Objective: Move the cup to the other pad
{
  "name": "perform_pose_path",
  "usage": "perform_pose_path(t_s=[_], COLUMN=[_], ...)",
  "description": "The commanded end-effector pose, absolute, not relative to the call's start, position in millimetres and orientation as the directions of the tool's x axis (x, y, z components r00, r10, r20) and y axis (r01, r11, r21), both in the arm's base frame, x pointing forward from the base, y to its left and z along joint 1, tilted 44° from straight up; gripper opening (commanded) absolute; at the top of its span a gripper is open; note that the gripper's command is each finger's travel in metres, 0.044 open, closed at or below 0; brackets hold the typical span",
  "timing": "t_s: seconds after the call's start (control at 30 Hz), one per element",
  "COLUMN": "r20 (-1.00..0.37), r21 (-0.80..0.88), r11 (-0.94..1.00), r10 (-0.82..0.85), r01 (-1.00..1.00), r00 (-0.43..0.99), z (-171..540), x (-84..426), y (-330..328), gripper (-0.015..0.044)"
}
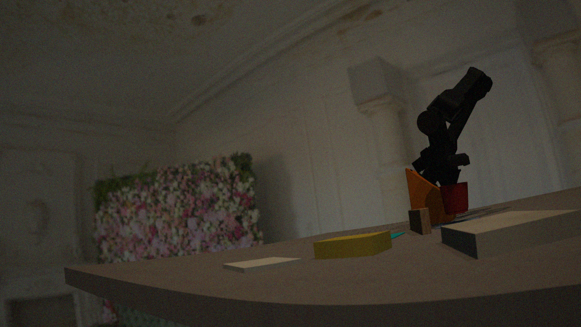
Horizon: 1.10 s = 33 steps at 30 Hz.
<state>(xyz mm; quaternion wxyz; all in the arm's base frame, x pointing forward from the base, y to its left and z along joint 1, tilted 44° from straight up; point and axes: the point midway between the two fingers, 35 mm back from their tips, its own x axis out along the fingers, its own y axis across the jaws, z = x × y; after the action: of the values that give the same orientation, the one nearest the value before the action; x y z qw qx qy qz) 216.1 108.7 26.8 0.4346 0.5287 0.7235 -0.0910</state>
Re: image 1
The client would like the olive yellow rectangular block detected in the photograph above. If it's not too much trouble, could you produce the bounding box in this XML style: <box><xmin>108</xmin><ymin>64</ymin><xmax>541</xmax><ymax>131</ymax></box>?
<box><xmin>313</xmin><ymin>230</ymin><xmax>392</xmax><ymax>259</ymax></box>

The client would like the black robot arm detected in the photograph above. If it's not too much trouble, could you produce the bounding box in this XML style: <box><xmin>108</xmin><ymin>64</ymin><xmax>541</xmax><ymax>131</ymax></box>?
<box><xmin>412</xmin><ymin>67</ymin><xmax>492</xmax><ymax>186</ymax></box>

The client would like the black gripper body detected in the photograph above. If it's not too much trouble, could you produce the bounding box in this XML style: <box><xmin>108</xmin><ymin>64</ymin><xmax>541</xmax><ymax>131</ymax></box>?
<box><xmin>423</xmin><ymin>137</ymin><xmax>470</xmax><ymax>178</ymax></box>

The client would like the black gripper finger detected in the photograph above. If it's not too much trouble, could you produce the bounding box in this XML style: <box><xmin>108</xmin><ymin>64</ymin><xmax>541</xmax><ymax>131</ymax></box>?
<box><xmin>437</xmin><ymin>169</ymin><xmax>461</xmax><ymax>186</ymax></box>
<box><xmin>431</xmin><ymin>175</ymin><xmax>444</xmax><ymax>186</ymax></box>

